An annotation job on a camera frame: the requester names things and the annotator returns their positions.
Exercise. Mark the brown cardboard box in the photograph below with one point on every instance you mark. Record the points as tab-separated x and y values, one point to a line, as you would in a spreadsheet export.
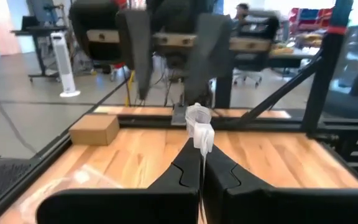
93	129

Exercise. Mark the red tape band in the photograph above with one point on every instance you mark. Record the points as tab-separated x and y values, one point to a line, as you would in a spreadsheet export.
336	30

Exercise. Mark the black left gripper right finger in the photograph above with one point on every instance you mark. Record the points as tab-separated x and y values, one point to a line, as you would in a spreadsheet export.
259	208

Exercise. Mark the person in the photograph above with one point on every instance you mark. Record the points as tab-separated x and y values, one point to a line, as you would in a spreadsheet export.
243	11

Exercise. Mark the black computer monitor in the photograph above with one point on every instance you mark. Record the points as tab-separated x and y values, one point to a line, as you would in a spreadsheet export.
43	11

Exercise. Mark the red blue bin rack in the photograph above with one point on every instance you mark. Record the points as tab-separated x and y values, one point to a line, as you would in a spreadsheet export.
325	15

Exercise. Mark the clear plastic zip bag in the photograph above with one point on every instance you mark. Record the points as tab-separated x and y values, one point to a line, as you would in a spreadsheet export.
202	130
73	189

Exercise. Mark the white tower fan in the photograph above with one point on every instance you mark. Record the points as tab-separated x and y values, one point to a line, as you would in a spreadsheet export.
62	62

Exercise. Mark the black standing desk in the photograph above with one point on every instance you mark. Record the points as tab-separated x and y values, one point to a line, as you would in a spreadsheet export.
39	53

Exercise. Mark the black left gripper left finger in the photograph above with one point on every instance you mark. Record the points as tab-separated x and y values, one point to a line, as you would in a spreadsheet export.
166	205

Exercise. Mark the black office chair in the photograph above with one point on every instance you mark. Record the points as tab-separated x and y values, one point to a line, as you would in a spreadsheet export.
249	79

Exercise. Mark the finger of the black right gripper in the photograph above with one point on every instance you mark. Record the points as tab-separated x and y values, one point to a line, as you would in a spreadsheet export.
211	46
137	46

